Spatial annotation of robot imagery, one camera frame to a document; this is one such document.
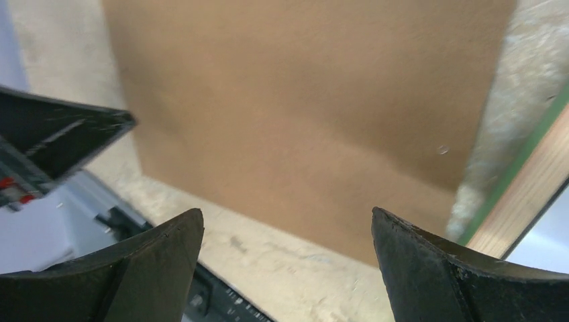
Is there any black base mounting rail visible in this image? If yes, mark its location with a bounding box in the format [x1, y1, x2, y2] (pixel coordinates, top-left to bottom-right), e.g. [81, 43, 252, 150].
[95, 207, 275, 322]

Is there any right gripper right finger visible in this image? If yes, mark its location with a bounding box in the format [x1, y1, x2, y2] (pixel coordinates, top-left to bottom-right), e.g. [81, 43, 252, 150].
[372, 207, 568, 322]

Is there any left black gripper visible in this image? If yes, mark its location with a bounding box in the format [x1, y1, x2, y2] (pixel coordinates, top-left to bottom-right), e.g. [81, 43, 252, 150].
[1, 87, 136, 211]

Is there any green wooden picture frame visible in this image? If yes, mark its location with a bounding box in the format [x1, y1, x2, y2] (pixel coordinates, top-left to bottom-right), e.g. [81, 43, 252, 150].
[458, 87, 568, 259]

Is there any glossy photo print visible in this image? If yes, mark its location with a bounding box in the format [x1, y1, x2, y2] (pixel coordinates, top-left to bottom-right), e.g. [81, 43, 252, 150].
[504, 182, 568, 274]

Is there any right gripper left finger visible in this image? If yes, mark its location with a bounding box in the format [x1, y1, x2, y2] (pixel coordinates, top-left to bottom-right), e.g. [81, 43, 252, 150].
[1, 209, 204, 321]

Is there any brown cardboard backing board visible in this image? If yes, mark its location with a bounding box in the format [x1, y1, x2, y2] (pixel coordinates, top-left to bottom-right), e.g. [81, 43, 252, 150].
[103, 1, 516, 264]

